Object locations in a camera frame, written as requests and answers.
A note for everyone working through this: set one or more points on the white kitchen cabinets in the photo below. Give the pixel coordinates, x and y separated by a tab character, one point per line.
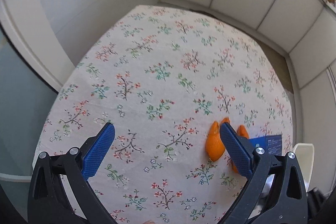
53	35

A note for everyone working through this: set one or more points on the white plastic trash bin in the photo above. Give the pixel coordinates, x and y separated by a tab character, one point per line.
304	153

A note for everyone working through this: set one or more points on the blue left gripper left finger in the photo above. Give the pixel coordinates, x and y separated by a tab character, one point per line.
95	149

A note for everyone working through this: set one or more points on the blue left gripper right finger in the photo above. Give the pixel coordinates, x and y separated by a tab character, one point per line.
239	148

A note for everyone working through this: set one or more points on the floral tablecloth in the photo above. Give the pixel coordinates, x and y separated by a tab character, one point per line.
163	76

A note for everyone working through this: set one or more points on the blue cardboard box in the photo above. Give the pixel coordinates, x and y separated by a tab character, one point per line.
270	143

